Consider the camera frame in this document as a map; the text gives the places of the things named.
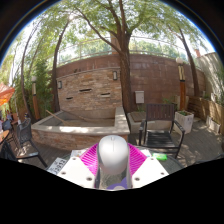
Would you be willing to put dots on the dark wooden slatted armchair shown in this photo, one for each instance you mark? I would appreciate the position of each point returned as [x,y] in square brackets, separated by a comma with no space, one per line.
[160,138]

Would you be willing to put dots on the low white planter box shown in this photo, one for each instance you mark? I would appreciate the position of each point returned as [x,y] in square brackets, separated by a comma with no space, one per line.
[213,125]

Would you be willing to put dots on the colourful printed sheet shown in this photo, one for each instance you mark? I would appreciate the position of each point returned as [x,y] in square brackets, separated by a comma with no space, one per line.
[77,153]

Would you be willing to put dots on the white computer mouse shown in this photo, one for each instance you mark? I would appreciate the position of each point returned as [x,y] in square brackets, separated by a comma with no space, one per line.
[113,155]

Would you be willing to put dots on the small white box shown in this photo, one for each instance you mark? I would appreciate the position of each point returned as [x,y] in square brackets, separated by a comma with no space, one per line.
[145,153]

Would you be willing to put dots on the black wall lamp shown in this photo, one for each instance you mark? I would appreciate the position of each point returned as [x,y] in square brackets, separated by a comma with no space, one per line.
[60,84]
[115,75]

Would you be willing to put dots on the small green packet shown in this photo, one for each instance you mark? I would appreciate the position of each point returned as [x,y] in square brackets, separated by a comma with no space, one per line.
[160,156]

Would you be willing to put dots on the orange canopy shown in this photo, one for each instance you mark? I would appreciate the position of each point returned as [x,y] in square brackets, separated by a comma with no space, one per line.
[6,93]

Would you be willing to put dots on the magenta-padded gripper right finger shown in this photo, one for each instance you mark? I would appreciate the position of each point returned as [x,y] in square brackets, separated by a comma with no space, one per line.
[148,170]

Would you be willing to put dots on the stone raised basin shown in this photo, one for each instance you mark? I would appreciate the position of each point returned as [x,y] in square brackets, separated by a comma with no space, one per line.
[80,131]

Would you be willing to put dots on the wooden slat fence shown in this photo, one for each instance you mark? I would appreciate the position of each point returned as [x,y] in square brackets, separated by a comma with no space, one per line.
[206,108]

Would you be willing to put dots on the white square planter box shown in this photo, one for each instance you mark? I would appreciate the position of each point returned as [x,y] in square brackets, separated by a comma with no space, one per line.
[184,122]

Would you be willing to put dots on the black-and-white printed card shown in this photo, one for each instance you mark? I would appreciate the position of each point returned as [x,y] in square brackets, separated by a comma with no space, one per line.
[56,165]

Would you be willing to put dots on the wooden lamp post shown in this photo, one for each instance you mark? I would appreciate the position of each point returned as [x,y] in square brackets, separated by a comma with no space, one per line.
[182,93]
[35,103]

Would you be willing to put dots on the wooden plank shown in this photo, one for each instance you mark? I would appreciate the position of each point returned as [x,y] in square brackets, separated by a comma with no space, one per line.
[56,117]

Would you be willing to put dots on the white wall utility box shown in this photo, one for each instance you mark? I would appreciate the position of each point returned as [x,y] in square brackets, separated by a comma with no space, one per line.
[139,97]

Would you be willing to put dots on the thin dark tree trunk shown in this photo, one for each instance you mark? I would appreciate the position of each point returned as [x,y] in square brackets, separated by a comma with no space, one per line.
[193,76]

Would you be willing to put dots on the black mesh metal chair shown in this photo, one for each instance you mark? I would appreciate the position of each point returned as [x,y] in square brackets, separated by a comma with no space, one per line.
[25,133]

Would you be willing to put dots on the slim leaning tree trunk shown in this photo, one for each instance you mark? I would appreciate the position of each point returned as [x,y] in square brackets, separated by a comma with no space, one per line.
[55,90]

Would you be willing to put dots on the large tree trunk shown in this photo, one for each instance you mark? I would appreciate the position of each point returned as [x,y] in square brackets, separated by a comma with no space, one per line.
[125,83]

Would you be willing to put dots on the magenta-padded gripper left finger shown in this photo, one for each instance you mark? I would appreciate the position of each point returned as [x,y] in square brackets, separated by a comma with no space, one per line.
[78,170]

